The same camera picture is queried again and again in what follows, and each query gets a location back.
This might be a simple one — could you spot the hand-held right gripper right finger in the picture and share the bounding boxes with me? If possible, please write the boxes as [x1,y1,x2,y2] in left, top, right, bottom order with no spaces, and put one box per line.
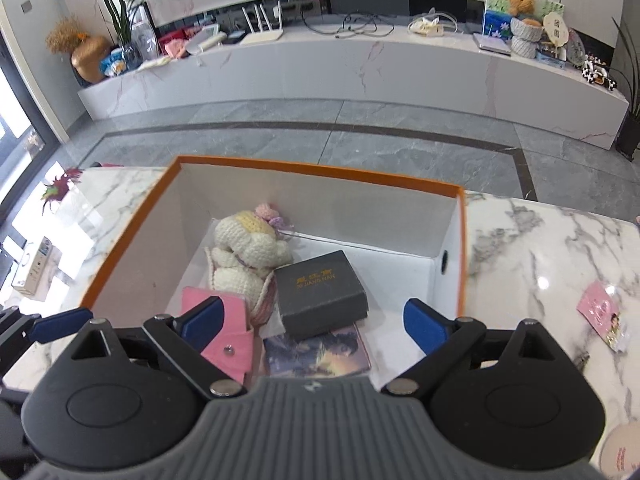
[381,298,563,396]

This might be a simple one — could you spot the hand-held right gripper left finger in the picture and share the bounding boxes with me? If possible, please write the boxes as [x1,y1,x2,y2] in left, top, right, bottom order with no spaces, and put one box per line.
[71,296,248,400]

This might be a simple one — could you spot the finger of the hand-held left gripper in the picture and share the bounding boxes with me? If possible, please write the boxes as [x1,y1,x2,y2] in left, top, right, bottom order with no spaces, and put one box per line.
[0,308,94,346]

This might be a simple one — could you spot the pink pouch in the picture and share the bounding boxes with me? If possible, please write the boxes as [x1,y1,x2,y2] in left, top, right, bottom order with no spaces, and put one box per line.
[181,286,256,380]

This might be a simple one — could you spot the white crochet doll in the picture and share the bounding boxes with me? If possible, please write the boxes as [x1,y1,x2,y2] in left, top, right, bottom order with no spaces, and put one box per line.
[204,202,296,328]

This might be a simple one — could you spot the black gift box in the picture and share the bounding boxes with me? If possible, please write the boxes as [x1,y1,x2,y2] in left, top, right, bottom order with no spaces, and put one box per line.
[273,250,369,340]

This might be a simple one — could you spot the dark picture card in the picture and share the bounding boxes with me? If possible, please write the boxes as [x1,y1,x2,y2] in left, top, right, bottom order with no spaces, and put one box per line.
[262,323,373,378]

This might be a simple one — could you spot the orange cardboard box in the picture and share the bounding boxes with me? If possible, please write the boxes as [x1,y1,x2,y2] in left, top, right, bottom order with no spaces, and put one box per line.
[80,155,469,386]

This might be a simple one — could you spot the small white product box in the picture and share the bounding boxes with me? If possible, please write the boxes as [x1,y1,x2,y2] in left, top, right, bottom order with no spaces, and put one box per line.
[10,236,56,297]

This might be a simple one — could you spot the red leaf ornament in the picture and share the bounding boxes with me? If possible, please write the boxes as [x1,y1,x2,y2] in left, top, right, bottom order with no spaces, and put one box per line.
[42,167,83,213]

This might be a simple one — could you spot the pink card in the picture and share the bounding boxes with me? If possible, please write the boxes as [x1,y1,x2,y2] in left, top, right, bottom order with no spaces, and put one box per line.
[576,281,621,318]

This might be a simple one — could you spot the gold vase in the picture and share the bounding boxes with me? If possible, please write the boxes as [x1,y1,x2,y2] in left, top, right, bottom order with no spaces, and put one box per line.
[71,36,112,85]

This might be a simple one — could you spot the blue snack packet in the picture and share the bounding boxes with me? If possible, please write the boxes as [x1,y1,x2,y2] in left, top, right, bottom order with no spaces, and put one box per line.
[100,49,128,78]

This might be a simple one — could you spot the white marble tv cabinet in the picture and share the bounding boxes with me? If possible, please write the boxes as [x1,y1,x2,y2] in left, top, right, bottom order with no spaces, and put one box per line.
[77,20,630,151]

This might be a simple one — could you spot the pink cloth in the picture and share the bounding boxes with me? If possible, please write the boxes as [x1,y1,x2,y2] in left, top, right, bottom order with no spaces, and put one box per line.
[162,40,193,60]

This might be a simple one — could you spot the glass vase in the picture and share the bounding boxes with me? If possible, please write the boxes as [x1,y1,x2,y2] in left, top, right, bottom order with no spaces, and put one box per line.
[120,42,143,71]

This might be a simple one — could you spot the clear plastic bag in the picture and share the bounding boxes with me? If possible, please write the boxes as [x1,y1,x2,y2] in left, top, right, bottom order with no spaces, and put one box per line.
[131,22,161,61]

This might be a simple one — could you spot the white router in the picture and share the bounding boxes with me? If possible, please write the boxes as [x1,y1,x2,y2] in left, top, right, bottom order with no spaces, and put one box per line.
[239,2,286,47]

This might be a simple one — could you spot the flat white device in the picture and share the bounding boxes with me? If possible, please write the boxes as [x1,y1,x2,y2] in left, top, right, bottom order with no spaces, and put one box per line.
[474,32,512,56]

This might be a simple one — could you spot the dried flower bunch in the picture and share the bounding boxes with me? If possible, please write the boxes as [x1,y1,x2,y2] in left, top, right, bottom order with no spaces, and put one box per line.
[46,16,91,53]

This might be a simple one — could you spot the white charger bundle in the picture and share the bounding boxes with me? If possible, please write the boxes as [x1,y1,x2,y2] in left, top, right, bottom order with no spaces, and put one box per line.
[407,10,458,37]

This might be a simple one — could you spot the cow figurines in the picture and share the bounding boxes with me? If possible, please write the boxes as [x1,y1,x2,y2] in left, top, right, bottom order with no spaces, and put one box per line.
[582,55,617,92]

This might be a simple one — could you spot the green leafy plant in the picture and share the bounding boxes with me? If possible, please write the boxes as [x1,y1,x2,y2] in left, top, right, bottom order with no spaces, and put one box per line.
[100,0,156,46]

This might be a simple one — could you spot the round paper fan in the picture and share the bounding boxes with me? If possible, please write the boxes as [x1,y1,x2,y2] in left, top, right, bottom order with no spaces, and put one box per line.
[541,12,570,46]

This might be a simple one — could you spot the metal keychain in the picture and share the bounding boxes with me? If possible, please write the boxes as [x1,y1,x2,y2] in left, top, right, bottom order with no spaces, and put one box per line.
[602,312,630,353]

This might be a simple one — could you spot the black cables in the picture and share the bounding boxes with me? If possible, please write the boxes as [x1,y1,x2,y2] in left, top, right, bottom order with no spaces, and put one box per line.
[300,12,396,40]

